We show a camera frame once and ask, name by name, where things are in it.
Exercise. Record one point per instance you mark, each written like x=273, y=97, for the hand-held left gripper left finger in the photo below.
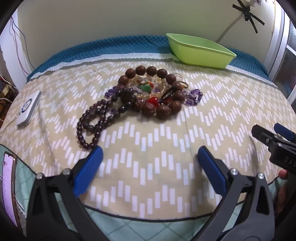
x=89, y=171

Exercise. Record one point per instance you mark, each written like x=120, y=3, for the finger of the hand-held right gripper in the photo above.
x=284, y=132
x=263, y=135

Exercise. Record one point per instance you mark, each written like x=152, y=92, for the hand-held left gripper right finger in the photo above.
x=211, y=170

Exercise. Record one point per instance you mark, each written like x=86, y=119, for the green plastic tray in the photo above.
x=198, y=52

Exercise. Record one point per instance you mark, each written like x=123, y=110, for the person's right hand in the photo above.
x=283, y=199

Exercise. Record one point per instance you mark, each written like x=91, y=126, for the yellow chevron tablecloth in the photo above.
x=150, y=143

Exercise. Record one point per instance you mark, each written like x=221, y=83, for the smartphone with lit screen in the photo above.
x=9, y=185

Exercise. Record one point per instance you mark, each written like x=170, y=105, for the white square device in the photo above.
x=29, y=109

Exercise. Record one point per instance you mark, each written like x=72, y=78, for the black hair clip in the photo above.
x=167, y=95

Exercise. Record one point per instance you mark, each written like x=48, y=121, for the red bead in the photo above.
x=153, y=102

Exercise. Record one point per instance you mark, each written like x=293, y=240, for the green jade pendant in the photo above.
x=145, y=88

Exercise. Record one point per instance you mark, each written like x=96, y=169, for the teal netted cloth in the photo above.
x=104, y=45

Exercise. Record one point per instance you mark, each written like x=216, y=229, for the window frame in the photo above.
x=281, y=58

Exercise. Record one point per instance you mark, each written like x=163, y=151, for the white wall socket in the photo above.
x=254, y=2

